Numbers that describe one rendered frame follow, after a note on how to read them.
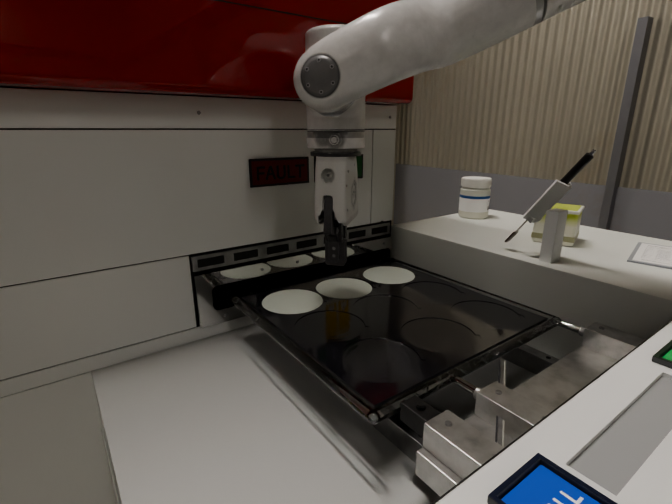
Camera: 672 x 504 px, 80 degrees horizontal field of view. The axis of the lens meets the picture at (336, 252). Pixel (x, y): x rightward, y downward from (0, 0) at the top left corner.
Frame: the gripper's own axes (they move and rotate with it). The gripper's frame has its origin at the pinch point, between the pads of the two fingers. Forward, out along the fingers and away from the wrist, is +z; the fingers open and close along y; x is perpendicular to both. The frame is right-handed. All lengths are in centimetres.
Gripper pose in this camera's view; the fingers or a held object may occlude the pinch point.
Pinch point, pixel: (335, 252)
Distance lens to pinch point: 63.7
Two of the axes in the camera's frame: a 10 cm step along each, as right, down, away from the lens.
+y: 2.3, -2.8, 9.3
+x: -9.7, -0.7, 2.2
